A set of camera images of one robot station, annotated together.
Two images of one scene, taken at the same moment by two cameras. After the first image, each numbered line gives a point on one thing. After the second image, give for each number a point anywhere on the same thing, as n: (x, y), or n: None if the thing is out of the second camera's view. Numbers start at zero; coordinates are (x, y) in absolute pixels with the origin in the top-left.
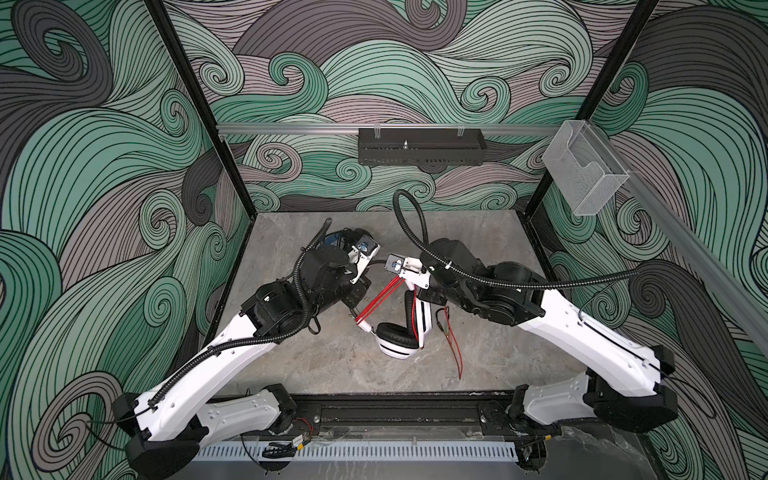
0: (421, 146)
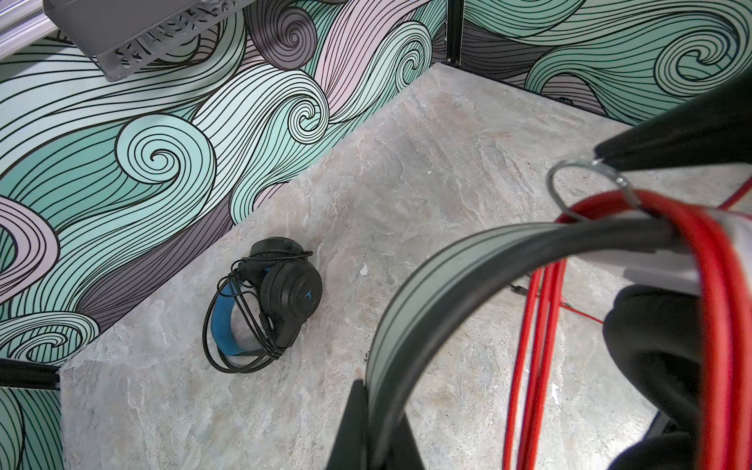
0: (124, 35)
